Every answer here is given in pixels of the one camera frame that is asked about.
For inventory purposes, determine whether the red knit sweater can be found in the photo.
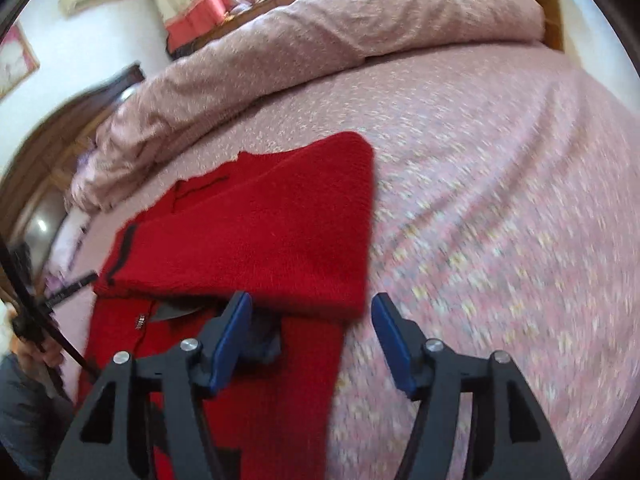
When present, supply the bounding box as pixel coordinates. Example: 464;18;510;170
75;131;376;480

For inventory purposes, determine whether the pink floral quilt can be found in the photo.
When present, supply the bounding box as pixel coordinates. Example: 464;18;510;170
65;0;546;211

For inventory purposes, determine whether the cream and red curtain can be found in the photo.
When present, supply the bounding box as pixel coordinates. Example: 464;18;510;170
137;0;236;53

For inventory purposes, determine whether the white pillow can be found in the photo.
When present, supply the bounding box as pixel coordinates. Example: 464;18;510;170
47;207;93;286

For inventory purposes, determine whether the person's left hand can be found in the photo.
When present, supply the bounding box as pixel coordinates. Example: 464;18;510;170
15;340;66;396

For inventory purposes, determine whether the dark wooden headboard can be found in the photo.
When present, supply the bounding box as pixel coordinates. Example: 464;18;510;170
2;62;146;281

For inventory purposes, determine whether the purple cloth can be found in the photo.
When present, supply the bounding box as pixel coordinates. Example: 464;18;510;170
75;147;103;176

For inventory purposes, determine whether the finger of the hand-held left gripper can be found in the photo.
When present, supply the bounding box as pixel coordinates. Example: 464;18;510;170
42;271;99;308

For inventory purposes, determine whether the framed wall poster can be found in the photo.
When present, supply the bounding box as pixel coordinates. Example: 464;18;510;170
0;24;41;101

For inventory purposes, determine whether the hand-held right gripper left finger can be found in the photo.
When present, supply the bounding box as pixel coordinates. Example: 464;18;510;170
47;291;252;480

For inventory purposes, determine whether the wooden low cabinet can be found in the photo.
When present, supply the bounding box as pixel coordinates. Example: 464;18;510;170
167;0;401;61

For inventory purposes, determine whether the person's grey clothing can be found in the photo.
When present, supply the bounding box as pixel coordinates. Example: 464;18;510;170
0;352;76;476

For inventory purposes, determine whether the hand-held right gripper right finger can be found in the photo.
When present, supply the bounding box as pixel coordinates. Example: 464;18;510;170
371;292;571;480

